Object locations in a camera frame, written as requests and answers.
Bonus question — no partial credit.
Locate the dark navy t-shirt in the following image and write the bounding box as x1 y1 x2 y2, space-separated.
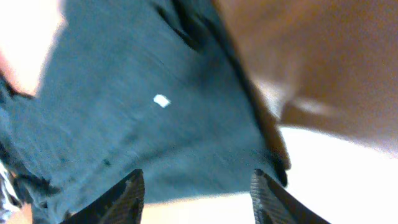
1 0 287 223

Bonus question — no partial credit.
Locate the black and white garment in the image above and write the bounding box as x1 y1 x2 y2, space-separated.
1 163 22 224

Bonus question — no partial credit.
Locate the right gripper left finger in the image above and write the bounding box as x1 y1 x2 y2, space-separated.
61 169 145 224

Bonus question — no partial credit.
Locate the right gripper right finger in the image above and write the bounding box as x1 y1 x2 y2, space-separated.
250 169 328 224

